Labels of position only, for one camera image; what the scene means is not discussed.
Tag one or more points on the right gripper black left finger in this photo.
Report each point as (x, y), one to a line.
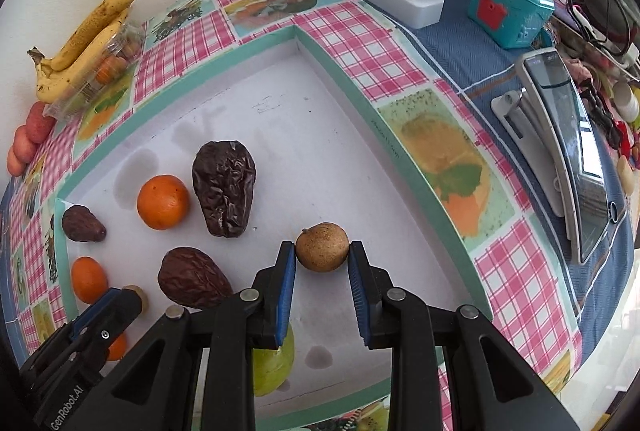
(154, 386)

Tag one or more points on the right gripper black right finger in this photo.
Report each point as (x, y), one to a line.
(490, 385)

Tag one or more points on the orange mandarin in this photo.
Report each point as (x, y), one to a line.
(118, 348)
(89, 281)
(163, 202)

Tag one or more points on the dark wrinkled date fruit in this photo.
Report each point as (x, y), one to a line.
(224, 176)

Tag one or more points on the fruit print checkered tablecloth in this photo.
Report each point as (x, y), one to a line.
(335, 378)

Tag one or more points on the green pear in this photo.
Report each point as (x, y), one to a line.
(272, 367)

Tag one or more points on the small pale red apple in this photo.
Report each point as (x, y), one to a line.
(13, 164)

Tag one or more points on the middle red apple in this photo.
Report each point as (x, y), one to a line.
(23, 148)

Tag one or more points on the large red apple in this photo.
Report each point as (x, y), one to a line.
(38, 125)

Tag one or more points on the white tray teal rim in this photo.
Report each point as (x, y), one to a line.
(322, 154)

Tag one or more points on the lower yellow banana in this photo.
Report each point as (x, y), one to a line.
(51, 84)

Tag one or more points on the yellow banana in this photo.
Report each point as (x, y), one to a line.
(51, 84)
(92, 25)

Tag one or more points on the blue tablecloth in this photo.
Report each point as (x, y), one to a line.
(478, 70)

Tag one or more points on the clear plastic fruit container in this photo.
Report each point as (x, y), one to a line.
(117, 58)

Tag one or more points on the upper yellow banana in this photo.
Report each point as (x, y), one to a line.
(92, 25)

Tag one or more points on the teal toy box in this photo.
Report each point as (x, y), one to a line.
(511, 23)

